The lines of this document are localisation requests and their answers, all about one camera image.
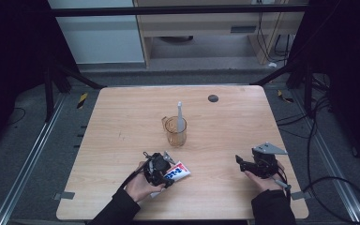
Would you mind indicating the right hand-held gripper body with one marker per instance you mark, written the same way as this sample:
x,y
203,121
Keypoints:
x,y
264,164

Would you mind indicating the white toothpaste tube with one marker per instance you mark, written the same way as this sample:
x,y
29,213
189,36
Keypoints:
x,y
180,171

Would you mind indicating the aluminium floor rail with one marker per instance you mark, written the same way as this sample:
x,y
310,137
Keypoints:
x,y
328,156
28,162

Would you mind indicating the grey round table grommet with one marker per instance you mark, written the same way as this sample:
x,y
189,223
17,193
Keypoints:
x,y
212,98

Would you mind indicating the person's left hand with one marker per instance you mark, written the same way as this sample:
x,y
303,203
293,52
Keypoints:
x,y
139,187

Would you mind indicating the grey table bracket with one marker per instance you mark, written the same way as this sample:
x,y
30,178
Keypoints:
x,y
300,195
64,195

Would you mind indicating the white electric toothbrush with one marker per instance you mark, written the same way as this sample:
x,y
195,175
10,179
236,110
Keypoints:
x,y
180,115

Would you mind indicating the black metal stand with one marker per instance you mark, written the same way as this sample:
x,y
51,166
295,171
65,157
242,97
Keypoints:
x,y
48,93
307,90

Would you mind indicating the clear amber plastic cup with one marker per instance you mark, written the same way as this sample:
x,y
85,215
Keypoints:
x,y
175,137

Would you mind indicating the black horizontal frame bar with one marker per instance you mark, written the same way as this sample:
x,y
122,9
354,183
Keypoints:
x,y
168,11

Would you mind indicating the light wooden desk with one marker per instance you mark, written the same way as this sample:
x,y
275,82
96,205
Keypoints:
x,y
200,26

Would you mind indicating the small white floor object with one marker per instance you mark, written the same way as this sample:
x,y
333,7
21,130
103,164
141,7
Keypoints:
x,y
272,65

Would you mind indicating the person's right hand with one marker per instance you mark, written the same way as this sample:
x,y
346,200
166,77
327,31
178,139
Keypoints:
x,y
267,185

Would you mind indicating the white cabinet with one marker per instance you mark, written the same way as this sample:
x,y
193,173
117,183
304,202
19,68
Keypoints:
x,y
101,37

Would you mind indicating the yellow black floor tape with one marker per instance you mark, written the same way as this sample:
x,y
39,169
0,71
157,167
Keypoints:
x,y
82,100
284,97

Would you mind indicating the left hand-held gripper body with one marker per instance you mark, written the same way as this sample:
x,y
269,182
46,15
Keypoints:
x,y
156,167

